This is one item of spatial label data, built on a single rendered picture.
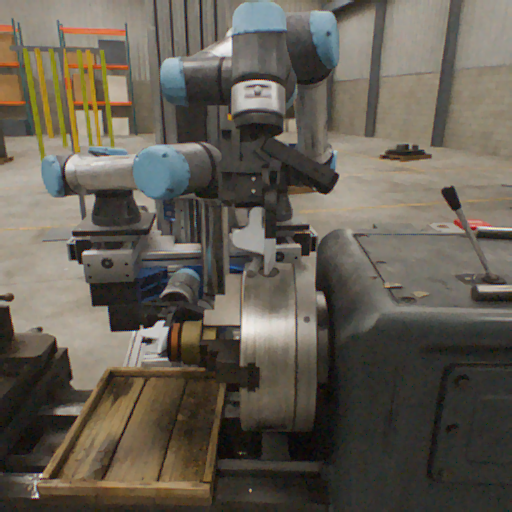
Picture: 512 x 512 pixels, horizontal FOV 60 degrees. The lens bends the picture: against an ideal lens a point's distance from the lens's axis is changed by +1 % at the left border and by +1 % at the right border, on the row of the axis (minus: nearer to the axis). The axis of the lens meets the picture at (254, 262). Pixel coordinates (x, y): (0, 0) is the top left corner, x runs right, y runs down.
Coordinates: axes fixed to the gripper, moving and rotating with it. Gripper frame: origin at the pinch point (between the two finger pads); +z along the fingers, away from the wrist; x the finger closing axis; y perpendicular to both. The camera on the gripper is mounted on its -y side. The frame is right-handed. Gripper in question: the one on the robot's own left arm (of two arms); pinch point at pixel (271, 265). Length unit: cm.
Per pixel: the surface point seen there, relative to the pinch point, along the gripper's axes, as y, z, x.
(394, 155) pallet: -342, -295, -1146
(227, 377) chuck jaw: 7.0, 18.6, -11.1
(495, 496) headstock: -36, 37, -11
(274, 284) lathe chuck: -0.7, 3.3, -14.1
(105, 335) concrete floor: 111, 50, -242
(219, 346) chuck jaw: 9.0, 14.7, -17.2
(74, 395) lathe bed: 47, 32, -44
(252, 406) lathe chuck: 2.8, 23.1, -10.6
